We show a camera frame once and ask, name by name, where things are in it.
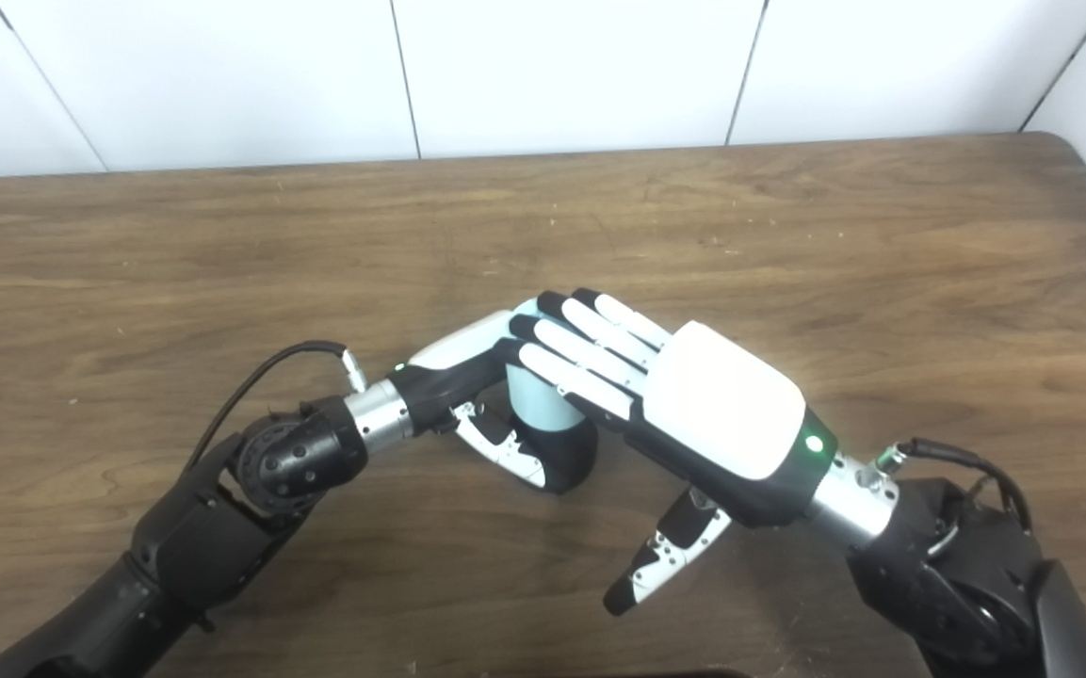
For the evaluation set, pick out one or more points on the black flared nozzle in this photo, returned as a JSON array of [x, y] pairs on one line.
[[571, 457]]

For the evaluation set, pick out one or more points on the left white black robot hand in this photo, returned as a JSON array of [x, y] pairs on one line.
[[448, 381]]

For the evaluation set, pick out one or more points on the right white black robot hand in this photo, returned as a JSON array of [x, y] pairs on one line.
[[721, 405]]

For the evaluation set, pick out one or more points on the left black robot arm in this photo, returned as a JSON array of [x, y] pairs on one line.
[[194, 546]]

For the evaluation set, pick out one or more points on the light blue cylinder cup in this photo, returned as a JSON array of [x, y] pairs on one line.
[[538, 400]]

